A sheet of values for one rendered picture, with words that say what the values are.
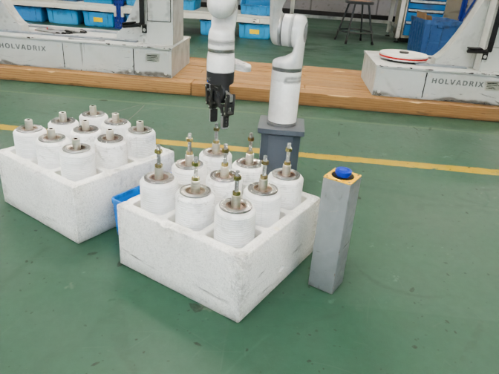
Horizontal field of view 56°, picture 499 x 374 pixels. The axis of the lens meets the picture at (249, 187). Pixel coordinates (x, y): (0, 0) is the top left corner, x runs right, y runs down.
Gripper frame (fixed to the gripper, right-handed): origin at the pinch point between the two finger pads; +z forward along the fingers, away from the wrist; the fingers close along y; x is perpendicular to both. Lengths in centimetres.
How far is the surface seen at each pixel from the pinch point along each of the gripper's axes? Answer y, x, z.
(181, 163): 4.1, -13.1, 9.4
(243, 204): 31.8, -9.5, 9.2
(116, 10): -451, 101, 20
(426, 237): 34, 59, 35
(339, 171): 38.9, 11.8, 1.7
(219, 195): 19.3, -9.2, 12.8
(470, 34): -73, 208, -8
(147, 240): 16.5, -27.6, 22.9
